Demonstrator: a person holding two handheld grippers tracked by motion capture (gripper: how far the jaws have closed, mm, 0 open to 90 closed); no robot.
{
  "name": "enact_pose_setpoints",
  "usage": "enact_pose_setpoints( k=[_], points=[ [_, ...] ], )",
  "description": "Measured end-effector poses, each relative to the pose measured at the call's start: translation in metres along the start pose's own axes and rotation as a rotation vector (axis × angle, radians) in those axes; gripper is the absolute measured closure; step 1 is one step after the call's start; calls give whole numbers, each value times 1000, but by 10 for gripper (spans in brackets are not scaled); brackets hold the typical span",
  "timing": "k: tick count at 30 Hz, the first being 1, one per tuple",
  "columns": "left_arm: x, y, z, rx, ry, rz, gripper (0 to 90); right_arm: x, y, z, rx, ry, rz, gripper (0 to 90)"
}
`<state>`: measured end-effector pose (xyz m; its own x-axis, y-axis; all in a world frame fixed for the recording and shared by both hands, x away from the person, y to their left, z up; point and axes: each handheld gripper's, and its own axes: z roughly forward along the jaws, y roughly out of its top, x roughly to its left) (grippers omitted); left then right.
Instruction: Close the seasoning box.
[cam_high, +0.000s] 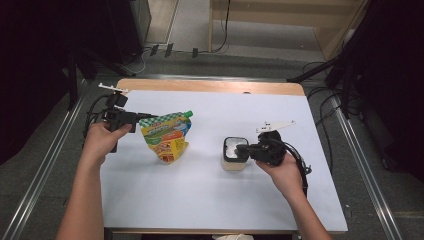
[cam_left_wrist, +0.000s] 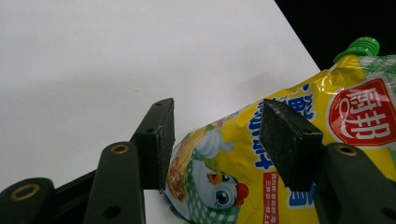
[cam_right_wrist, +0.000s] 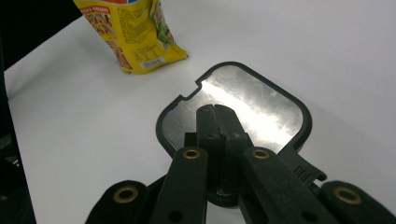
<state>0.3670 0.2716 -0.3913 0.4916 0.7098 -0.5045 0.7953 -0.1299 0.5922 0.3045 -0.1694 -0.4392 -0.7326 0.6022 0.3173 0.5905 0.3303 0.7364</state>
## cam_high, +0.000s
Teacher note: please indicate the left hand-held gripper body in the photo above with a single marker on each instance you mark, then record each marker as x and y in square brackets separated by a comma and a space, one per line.
[121, 116]

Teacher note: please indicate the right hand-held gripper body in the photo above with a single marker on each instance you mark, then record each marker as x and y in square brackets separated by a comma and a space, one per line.
[270, 151]

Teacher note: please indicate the clear jar with black lid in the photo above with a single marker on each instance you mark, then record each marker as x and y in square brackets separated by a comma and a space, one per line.
[233, 163]

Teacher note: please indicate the yellow spout pouch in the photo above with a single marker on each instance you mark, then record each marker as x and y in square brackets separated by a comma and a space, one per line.
[166, 136]

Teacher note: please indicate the person's right hand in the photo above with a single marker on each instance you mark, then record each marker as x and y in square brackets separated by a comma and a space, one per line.
[288, 176]

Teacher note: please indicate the person's left hand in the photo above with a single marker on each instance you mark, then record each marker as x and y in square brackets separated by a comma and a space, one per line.
[98, 141]

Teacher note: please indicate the white paper sheet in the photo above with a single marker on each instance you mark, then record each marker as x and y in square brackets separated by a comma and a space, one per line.
[200, 200]

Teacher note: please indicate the wooden table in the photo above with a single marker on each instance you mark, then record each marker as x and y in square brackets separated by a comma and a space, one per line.
[233, 87]

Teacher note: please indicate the black tape strip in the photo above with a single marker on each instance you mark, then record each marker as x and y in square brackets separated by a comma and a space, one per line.
[169, 50]
[195, 52]

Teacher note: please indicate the white object under table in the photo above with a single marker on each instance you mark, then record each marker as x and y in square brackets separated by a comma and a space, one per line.
[231, 237]

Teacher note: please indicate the black cabinet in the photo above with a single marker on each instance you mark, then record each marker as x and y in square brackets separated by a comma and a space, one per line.
[128, 30]

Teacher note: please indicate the black stand leg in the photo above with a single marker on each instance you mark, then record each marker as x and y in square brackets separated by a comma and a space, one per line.
[310, 71]

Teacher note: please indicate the dark curtain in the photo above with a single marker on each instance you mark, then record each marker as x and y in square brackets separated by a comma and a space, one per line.
[393, 83]
[33, 66]

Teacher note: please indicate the metal floor rail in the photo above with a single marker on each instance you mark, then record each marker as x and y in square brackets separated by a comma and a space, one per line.
[43, 173]
[370, 180]

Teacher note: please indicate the wooden frame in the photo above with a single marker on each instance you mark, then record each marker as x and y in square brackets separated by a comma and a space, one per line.
[283, 13]

